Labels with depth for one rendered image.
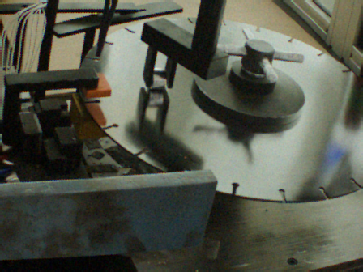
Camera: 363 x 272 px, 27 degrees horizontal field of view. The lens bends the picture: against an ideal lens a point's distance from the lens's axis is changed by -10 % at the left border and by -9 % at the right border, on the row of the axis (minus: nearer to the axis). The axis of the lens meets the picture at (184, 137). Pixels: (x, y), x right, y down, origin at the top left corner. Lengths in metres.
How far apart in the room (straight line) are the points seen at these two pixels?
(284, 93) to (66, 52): 0.52
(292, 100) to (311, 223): 0.13
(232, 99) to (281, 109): 0.05
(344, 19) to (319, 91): 0.58
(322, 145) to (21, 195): 0.32
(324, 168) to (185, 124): 0.13
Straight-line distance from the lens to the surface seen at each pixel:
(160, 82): 0.74
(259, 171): 0.67
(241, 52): 0.74
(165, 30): 0.71
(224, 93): 0.74
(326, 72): 0.87
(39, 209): 0.53
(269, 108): 0.74
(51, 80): 0.68
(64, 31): 0.90
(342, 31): 1.40
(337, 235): 0.79
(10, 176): 0.72
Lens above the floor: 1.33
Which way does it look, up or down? 33 degrees down
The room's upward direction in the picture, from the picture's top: 12 degrees clockwise
